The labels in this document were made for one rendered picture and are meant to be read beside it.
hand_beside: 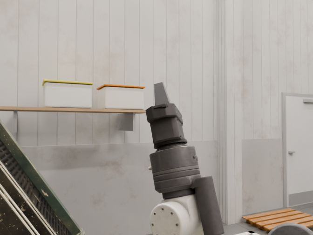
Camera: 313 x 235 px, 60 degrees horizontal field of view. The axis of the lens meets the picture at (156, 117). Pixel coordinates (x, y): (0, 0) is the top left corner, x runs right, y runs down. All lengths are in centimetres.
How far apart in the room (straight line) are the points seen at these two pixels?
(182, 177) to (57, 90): 256
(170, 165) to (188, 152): 4
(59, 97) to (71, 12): 133
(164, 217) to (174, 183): 6
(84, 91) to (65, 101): 21
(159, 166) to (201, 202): 9
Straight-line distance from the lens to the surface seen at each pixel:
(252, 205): 528
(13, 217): 85
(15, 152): 174
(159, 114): 48
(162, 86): 54
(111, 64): 380
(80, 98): 297
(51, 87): 295
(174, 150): 48
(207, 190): 48
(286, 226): 57
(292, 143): 585
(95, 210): 381
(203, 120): 441
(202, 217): 49
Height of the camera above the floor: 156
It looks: 1 degrees up
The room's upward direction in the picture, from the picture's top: straight up
